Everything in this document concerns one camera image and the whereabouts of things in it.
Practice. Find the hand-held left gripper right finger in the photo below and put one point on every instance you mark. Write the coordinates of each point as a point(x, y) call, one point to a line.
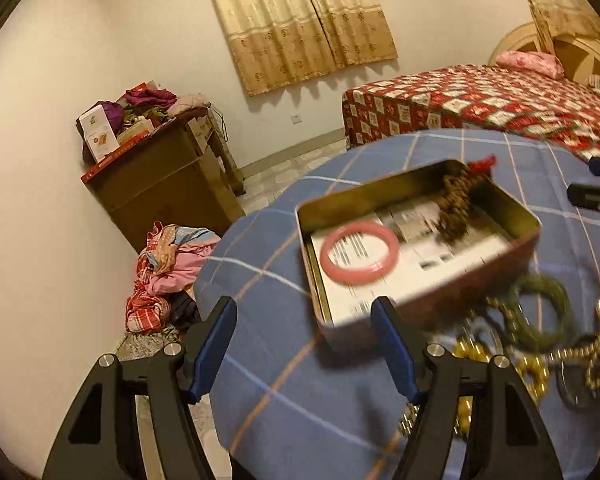
point(390, 345)

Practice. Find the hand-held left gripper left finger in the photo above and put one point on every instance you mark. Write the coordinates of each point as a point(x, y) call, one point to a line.
point(215, 355)

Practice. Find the rectangular metal tin box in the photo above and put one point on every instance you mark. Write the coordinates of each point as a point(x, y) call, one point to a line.
point(430, 310)

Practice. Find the green bangle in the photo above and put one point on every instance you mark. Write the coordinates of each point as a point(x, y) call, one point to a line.
point(532, 342)

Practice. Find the dark green pendant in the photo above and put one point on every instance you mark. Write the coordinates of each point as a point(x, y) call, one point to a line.
point(575, 390)

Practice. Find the blue plaid tablecloth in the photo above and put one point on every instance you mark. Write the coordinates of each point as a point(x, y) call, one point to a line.
point(280, 385)

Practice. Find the printed paper sheet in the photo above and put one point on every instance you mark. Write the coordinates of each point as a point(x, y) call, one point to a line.
point(430, 270)

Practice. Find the pile of colourful clothes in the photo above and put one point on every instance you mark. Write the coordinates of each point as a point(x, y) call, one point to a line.
point(165, 270)

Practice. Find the pink bangle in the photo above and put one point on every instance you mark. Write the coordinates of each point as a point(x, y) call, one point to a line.
point(326, 262)

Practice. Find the pink pillow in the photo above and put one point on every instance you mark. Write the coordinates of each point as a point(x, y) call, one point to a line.
point(530, 62)

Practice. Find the bed with red patterned cover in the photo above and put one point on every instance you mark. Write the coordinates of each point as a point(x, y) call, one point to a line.
point(480, 100)

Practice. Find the cream wooden headboard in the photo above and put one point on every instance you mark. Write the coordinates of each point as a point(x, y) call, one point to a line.
point(525, 37)

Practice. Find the brown wooden cabinet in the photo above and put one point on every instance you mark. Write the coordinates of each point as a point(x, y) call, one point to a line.
point(170, 180)

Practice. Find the white cardboard box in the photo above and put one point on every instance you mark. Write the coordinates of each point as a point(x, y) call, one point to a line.
point(97, 135)

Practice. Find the pale pink cloth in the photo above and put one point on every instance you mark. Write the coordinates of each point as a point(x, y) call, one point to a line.
point(187, 102)

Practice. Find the purple cloth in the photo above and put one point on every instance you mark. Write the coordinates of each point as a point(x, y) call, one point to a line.
point(112, 112)

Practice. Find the maroon cloth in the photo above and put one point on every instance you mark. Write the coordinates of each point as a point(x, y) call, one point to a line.
point(150, 97)

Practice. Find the wide beige patterned curtain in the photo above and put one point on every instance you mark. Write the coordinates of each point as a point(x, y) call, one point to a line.
point(290, 20)

